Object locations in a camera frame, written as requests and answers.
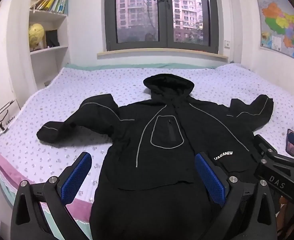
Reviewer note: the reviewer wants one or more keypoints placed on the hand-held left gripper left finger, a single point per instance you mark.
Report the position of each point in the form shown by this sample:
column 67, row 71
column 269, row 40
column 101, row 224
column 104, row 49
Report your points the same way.
column 75, row 177

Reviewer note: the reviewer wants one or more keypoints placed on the black hooded jacket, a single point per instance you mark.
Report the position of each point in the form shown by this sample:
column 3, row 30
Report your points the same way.
column 162, row 160

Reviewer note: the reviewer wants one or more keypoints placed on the yellow globe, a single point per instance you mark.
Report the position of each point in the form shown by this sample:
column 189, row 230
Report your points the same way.
column 36, row 36

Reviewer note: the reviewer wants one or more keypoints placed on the mint green bed sheet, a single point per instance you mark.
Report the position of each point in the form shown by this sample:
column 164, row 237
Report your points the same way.
column 137, row 66

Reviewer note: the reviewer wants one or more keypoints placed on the dark framed window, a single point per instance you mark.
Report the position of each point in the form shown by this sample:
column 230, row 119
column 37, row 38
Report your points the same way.
column 162, row 15

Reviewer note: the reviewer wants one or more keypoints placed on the white printed cardboard box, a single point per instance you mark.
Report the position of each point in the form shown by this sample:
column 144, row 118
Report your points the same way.
column 2, row 120

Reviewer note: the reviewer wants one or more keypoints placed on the floral quilted bedspread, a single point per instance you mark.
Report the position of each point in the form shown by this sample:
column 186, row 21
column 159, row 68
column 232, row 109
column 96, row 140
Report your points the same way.
column 62, row 92

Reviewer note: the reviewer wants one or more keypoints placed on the colourful wall map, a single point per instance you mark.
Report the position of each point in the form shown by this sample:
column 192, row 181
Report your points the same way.
column 284, row 27

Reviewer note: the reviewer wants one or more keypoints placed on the row of leaning books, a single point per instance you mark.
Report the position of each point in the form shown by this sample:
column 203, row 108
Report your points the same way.
column 50, row 1

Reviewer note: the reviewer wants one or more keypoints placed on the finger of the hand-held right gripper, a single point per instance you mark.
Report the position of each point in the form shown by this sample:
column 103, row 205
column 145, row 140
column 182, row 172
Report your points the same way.
column 264, row 147

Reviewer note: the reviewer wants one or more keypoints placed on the light wooden window sill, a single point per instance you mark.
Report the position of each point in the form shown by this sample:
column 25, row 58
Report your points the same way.
column 162, row 54

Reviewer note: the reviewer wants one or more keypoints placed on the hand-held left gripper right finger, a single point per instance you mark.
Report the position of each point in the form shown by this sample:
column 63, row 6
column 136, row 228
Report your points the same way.
column 210, row 177

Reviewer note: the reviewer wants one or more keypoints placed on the white wall socket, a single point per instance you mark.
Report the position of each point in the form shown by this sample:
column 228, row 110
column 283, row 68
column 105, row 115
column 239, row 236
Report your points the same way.
column 227, row 44

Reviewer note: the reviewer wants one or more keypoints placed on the white wall bookshelf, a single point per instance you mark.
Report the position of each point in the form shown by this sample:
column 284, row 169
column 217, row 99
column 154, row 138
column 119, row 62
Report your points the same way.
column 59, row 62

